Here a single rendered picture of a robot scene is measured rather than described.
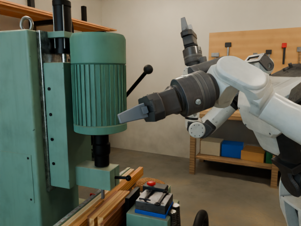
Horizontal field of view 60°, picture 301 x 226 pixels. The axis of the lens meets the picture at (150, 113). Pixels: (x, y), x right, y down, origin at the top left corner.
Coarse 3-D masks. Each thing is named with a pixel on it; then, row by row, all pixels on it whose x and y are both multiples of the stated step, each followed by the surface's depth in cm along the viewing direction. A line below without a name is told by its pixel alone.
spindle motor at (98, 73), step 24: (72, 48) 78; (96, 48) 75; (120, 48) 80; (72, 72) 81; (96, 72) 77; (120, 72) 81; (72, 96) 84; (96, 96) 78; (120, 96) 82; (96, 120) 79
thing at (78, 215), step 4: (128, 172) 116; (132, 172) 118; (120, 180) 107; (104, 192) 96; (108, 192) 98; (96, 196) 93; (100, 196) 93; (92, 200) 90; (96, 200) 90; (100, 200) 92; (88, 204) 88; (92, 204) 88; (84, 208) 85; (88, 208) 85; (80, 212) 83; (84, 212) 83; (76, 216) 80; (80, 216) 81; (68, 220) 78; (72, 220) 78; (76, 220) 79; (64, 224) 76; (68, 224) 76; (72, 224) 78
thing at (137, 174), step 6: (138, 168) 123; (132, 174) 116; (138, 174) 120; (132, 180) 113; (120, 186) 104; (126, 186) 108; (96, 204) 90; (90, 210) 86; (84, 216) 82; (78, 222) 79; (84, 222) 80
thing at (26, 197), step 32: (0, 32) 83; (32, 32) 81; (0, 64) 85; (32, 64) 82; (0, 96) 87; (32, 96) 83; (0, 128) 89; (32, 128) 84; (0, 160) 91; (32, 160) 86; (0, 192) 93; (32, 192) 88; (64, 192) 100; (0, 224) 96; (32, 224) 91
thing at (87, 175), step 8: (80, 168) 89; (88, 168) 88; (96, 168) 88; (104, 168) 88; (112, 168) 88; (80, 176) 90; (88, 176) 88; (96, 176) 87; (104, 176) 86; (112, 176) 87; (80, 184) 90; (88, 184) 89; (96, 184) 88; (104, 184) 87; (112, 184) 88
